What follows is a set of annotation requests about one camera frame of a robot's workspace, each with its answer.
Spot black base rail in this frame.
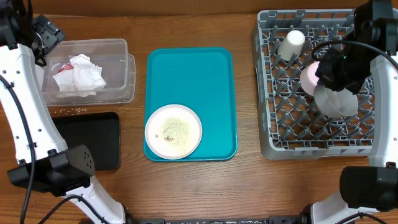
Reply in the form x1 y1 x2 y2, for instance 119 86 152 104
133 215 311 224

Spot teal serving tray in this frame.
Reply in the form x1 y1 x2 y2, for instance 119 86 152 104
144 47 238 162

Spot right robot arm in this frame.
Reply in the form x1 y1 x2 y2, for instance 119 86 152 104
298 1 397 223

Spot clear plastic waste bin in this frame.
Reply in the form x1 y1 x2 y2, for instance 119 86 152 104
37 39 136 106

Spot red foil wrapper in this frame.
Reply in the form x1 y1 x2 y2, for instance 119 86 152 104
58 63 73 73

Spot black plastic tray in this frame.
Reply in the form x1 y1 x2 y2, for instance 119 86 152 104
53 112 121 170

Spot grey bowl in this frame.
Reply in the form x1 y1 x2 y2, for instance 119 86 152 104
313 85 358 118

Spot grey dishwasher rack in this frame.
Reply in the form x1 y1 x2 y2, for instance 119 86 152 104
252 9 375 160

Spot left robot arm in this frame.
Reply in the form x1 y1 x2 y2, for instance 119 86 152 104
1 0 134 223

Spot scattered rice grains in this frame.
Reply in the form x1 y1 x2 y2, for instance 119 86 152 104
50 107 88 116

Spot large white plate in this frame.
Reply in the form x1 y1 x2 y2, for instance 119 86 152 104
144 104 203 160

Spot white napkin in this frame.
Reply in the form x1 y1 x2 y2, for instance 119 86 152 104
70 54 106 91
53 70 96 98

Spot white paper cup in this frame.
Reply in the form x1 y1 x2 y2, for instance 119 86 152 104
277 30 305 61

